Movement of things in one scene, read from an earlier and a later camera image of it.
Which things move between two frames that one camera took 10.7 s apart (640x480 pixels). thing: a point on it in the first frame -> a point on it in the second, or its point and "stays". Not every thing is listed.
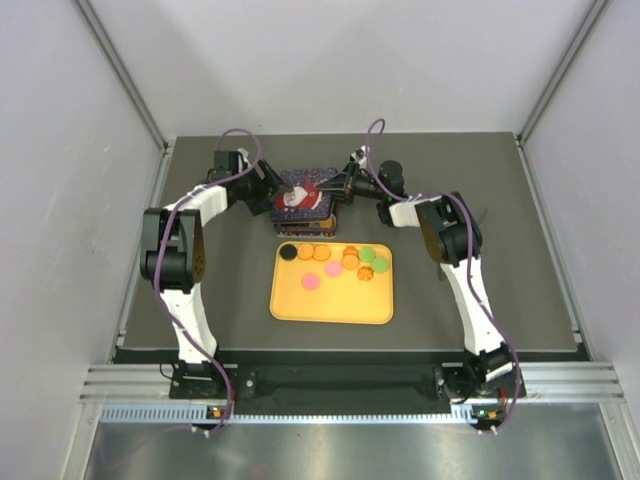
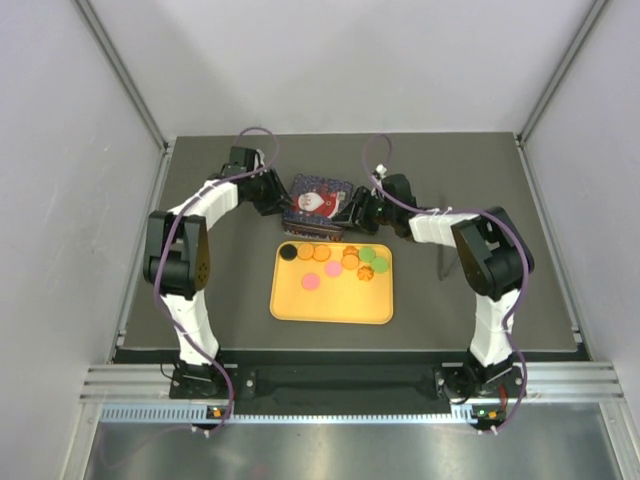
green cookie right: [380, 265] stays
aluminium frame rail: [142, 395] stays
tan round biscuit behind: [322, 253] stays
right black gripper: [338, 184] -> [362, 199]
